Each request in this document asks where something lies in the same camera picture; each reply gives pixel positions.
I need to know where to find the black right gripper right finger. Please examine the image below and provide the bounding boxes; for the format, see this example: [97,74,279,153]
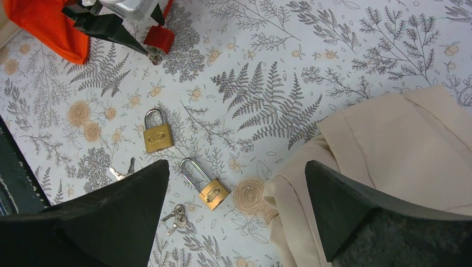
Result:
[305,160,471,266]

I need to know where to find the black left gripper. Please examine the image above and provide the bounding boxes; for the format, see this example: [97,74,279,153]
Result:
[62,1,165,56]

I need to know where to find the keys of long padlock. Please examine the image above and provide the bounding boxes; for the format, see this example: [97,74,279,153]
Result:
[161,204,188,236]

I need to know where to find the keys of short padlock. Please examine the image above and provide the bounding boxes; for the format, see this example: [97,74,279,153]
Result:
[109,157,135,181]

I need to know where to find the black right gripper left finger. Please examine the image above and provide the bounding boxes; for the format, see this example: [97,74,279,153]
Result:
[1,160,170,266]

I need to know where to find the beige folded cloth bag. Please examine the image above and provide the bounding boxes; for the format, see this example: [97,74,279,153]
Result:
[263,85,471,266]

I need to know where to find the short shackle brass padlock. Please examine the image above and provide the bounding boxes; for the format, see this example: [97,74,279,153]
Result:
[143,108,174,154]

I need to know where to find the wooden tray base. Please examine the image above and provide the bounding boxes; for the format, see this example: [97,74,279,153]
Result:
[0,1,21,48]

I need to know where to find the orange cloth bag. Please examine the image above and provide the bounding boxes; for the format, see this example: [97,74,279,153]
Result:
[2,0,90,65]

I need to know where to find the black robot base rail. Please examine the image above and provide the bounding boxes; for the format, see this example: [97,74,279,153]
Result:
[1,120,51,216]

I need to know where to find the long shackle brass padlock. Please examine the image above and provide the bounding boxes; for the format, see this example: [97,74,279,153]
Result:
[179,158,230,211]

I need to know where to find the red cable lock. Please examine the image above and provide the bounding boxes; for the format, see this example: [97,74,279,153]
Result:
[144,0,175,66]

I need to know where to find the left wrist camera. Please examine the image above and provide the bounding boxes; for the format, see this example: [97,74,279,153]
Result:
[80,0,165,23]

